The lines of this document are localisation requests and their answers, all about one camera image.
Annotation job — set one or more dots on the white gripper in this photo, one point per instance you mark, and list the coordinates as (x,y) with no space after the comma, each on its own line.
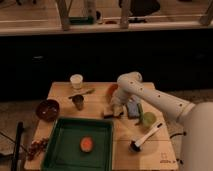
(117,106)

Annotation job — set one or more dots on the black tan board eraser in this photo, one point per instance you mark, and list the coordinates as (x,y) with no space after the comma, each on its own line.
(112,112)

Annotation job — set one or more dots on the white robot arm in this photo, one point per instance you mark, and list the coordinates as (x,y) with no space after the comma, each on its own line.
(196,119)

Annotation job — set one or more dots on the small metal cup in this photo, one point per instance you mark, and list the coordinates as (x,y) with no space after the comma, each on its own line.
(78,101)

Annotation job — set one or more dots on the white paper cup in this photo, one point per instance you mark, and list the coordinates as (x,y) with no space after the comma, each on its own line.
(76,81)

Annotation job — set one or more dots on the blue sponge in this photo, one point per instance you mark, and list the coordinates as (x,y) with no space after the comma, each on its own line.
(132,110)

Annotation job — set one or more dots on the green pear toy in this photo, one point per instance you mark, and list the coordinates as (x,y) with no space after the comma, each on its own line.
(146,119)

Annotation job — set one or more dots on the orange round toy food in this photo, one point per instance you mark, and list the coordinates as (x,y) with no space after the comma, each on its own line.
(86,144)

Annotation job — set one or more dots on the green plastic tray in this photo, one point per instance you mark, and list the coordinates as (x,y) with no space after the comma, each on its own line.
(63,151)

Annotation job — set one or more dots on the dark brown bowl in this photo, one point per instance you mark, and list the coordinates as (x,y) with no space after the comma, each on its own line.
(48,110)

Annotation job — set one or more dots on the red grape bunch toy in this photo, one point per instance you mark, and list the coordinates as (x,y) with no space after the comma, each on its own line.
(36,147)

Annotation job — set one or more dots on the black pole stand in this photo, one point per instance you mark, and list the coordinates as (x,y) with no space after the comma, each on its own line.
(15,156)

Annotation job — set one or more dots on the white handled black brush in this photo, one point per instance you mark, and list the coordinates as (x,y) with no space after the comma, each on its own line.
(136,145)

